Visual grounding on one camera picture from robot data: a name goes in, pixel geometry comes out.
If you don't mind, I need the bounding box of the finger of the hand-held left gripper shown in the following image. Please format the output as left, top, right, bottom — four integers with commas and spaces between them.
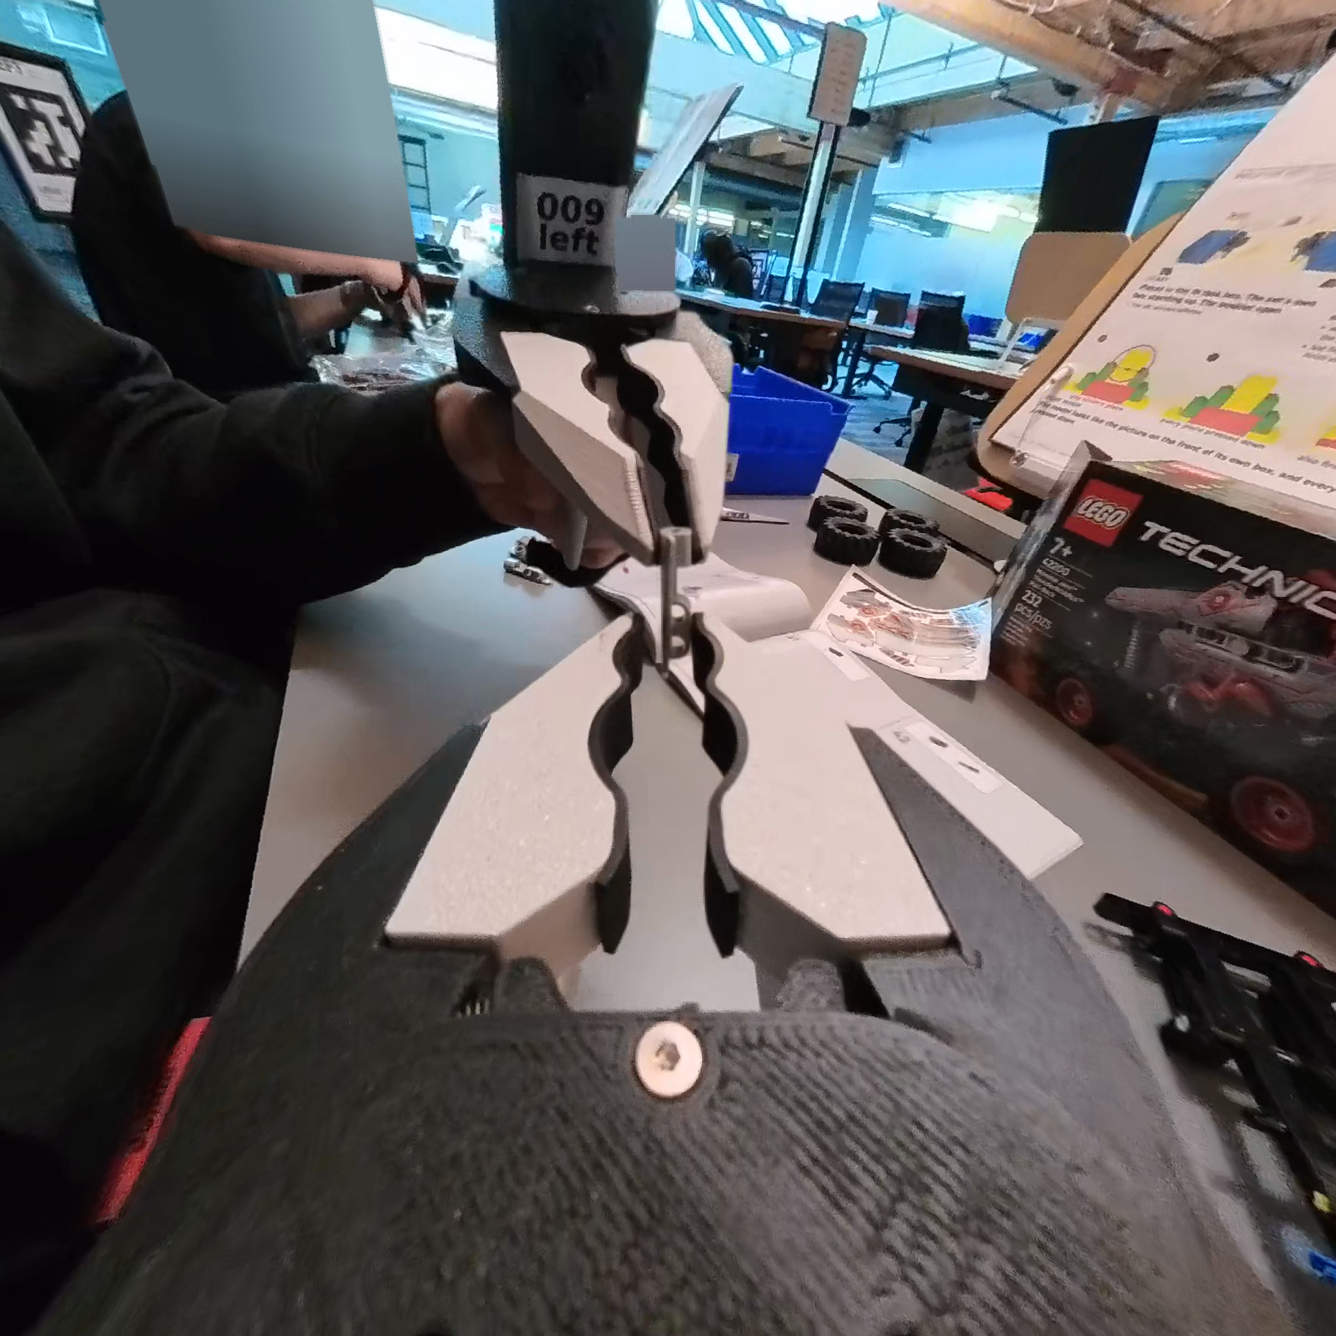
621, 336, 735, 561
499, 333, 669, 566

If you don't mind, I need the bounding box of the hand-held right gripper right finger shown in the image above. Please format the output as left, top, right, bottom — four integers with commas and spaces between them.
698, 614, 955, 960

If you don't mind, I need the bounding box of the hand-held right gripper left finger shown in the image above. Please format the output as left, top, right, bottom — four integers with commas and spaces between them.
383, 612, 641, 962

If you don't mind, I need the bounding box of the long grey toy piece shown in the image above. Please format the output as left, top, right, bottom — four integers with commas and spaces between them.
653, 525, 699, 723

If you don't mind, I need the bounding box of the person's left forearm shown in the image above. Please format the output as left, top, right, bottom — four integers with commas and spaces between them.
104, 350, 497, 617

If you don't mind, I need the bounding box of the wooden background desk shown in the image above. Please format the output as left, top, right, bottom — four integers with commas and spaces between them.
679, 286, 1036, 420

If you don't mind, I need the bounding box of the grey desk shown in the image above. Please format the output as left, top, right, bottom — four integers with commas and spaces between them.
238, 433, 1336, 1336

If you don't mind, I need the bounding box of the person's left hand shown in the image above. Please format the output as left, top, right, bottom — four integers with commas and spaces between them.
432, 378, 631, 574

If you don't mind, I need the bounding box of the blue bin with toy pieces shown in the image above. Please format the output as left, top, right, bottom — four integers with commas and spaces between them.
726, 365, 855, 499

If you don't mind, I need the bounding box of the tilted white board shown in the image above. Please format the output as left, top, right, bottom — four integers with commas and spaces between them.
628, 82, 745, 218

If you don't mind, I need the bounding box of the white instruction booklet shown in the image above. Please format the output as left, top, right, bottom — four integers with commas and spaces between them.
587, 544, 1084, 880

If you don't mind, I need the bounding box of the toy sticker sheet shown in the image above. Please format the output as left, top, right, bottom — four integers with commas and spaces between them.
810, 566, 995, 683

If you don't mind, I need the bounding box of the white sign on pole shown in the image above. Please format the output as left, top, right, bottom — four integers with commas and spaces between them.
806, 20, 870, 129

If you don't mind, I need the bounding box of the person's black clothing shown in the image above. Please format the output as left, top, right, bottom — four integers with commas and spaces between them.
0, 214, 305, 1336

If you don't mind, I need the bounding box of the black toy set box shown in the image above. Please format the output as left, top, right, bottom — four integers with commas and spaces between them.
989, 438, 1336, 922

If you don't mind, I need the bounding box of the black toy chassis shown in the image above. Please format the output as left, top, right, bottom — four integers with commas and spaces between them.
1094, 890, 1336, 1218

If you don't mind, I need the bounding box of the black and wood board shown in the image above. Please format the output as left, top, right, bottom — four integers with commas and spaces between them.
1007, 116, 1163, 328

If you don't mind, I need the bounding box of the black white marker board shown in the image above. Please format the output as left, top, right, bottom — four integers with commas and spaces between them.
0, 42, 94, 223

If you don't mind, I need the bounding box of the printed instruction sheet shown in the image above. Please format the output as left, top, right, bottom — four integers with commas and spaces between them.
987, 57, 1336, 500

